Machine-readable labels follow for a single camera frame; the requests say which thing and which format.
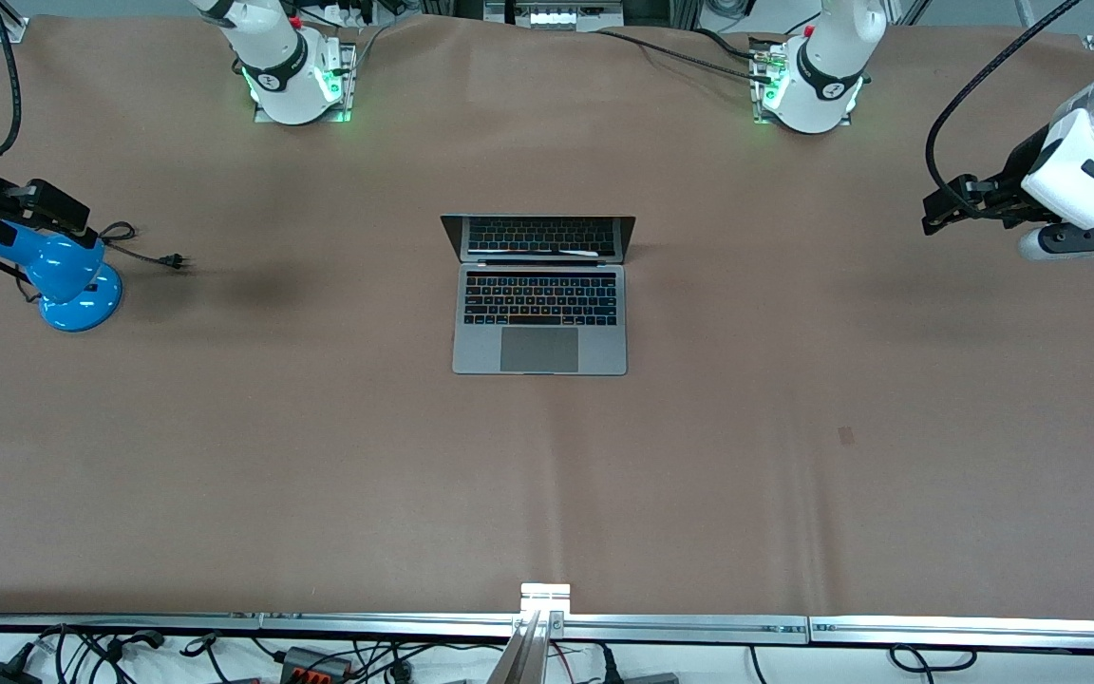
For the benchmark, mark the black power adapter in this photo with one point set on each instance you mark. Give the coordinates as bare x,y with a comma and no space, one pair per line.
1,674

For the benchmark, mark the aluminium profile post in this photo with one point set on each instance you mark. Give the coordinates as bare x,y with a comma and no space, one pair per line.
528,655

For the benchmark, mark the grey box orange levers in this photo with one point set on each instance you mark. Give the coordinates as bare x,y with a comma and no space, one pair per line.
314,663

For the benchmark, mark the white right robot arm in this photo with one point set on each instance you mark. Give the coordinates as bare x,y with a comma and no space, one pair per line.
286,66

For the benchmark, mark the shiny metal bracket plate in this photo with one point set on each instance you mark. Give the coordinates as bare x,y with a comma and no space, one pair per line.
545,598

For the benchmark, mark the white power strip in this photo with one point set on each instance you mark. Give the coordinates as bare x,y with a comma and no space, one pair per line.
348,11

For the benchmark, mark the blue desk lamp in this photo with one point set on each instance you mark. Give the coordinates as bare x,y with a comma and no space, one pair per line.
82,285

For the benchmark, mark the grey aluminium laptop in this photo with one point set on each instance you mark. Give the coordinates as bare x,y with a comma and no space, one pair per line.
537,351

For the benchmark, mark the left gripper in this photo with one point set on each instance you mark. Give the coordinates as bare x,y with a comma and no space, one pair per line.
1019,173

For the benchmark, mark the brown table cover sheet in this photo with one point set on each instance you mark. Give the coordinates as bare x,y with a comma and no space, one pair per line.
319,475

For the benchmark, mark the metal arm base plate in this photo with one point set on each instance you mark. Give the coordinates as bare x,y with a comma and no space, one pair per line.
757,95
349,57

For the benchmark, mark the aluminium table edge rail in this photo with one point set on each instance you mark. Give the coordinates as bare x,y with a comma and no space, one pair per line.
129,621
395,624
699,627
984,632

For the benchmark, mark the metal control box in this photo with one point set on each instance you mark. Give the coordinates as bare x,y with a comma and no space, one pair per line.
547,17

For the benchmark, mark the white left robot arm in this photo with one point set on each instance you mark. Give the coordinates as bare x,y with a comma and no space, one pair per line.
822,76

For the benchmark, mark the dark grey box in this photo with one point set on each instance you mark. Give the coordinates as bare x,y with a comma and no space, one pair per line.
650,679

